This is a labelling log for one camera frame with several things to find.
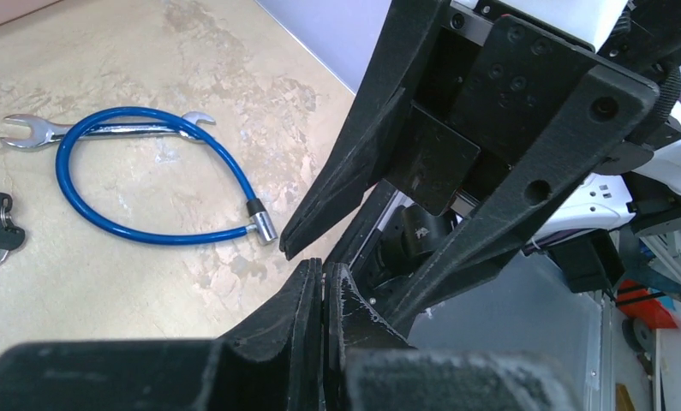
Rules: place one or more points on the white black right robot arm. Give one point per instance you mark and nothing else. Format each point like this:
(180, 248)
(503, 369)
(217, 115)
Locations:
(482, 126)

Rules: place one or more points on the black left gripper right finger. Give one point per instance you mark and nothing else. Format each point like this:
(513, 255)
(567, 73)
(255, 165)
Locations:
(369, 365)

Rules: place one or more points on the large chrome open-end wrench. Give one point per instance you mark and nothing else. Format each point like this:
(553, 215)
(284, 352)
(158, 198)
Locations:
(44, 132)

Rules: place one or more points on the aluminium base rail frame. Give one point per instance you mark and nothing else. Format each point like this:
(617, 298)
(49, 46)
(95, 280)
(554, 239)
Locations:
(633, 280)

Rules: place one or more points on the blue cable lock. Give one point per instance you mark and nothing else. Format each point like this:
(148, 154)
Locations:
(261, 222)

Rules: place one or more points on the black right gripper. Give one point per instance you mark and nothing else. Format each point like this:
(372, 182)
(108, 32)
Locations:
(482, 130)

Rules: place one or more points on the pink plastic toolbox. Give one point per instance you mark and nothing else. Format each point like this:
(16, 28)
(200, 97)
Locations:
(11, 10)

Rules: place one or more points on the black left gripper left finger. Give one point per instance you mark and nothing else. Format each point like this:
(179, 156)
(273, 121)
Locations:
(269, 361)

